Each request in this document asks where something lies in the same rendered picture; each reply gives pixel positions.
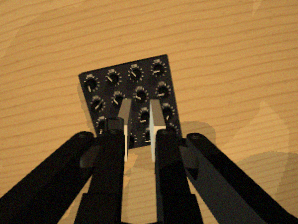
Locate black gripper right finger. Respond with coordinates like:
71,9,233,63
149,99,298,224

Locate black knob box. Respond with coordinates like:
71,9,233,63
78,54,183,149

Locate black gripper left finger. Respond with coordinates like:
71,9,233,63
0,99,131,224

